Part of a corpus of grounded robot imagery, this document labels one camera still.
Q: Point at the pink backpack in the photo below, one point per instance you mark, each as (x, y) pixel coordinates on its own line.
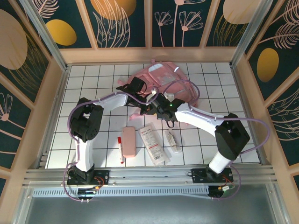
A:
(163, 74)

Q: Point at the small clear plastic packet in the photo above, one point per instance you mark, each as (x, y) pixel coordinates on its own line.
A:
(172, 142)

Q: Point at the white plastic packet red print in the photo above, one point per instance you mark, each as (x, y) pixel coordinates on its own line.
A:
(153, 144)

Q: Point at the pink pencil case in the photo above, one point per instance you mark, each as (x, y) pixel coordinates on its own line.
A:
(129, 142)

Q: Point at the red marker pen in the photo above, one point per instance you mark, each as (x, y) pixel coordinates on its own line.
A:
(120, 150)

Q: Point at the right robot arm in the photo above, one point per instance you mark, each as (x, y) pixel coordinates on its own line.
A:
(198, 116)

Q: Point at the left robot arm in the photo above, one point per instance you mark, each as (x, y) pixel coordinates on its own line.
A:
(112, 102)

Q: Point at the grey metal sheet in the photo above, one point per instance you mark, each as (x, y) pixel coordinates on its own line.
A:
(149, 210)

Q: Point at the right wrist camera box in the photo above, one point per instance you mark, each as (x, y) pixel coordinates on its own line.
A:
(168, 95)

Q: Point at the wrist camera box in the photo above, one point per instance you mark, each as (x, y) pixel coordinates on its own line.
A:
(168, 95)
(154, 92)

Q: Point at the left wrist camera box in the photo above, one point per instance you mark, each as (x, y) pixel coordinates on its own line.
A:
(154, 92)

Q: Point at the aluminium mounting rail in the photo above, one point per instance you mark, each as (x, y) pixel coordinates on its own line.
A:
(151, 175)

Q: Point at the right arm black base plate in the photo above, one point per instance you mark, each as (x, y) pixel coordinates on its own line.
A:
(198, 175)

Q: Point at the aluminium side rail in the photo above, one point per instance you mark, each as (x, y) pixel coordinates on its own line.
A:
(241, 93)
(60, 91)

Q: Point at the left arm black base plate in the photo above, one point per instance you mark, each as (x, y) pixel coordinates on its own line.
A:
(102, 175)

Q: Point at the aluminium frame post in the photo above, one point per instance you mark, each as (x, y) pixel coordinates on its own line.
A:
(250, 30)
(44, 35)

